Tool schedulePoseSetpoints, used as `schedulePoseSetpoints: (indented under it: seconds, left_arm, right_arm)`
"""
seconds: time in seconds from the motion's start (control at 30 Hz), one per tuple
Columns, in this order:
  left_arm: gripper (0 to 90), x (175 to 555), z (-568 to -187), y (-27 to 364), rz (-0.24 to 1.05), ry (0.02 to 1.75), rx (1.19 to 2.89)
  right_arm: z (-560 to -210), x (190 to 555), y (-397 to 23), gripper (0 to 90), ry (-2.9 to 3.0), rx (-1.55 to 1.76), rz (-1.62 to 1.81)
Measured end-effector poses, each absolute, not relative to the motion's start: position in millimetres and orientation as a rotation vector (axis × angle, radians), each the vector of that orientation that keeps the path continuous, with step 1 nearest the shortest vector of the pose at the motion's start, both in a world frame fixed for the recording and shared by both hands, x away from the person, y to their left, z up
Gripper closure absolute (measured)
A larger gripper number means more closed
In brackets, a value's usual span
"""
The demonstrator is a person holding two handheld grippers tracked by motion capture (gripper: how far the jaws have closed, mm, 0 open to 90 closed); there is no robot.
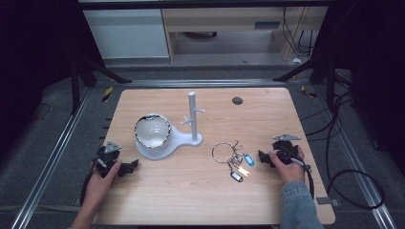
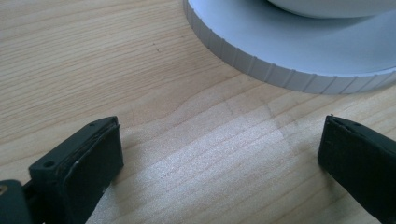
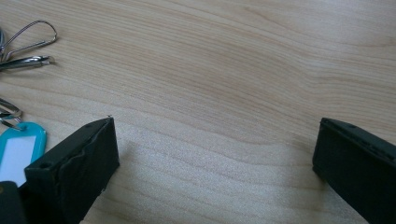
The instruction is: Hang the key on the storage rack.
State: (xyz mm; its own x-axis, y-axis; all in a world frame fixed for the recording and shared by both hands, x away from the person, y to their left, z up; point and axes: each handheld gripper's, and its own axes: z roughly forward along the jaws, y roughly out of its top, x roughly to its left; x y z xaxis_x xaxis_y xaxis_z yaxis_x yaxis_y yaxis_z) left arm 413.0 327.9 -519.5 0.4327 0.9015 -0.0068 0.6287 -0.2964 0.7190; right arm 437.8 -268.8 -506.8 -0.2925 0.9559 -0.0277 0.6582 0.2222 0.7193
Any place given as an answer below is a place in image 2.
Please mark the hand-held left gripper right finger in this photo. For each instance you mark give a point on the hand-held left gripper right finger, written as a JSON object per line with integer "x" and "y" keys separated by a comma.
{"x": 361, "y": 161}

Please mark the white ribbed round base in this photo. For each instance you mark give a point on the white ribbed round base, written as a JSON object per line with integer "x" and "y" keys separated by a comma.
{"x": 299, "y": 46}

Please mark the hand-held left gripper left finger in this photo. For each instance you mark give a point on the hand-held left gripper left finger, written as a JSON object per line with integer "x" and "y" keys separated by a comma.
{"x": 77, "y": 168}

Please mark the white rounded body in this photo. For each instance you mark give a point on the white rounded body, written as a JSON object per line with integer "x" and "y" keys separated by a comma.
{"x": 336, "y": 6}

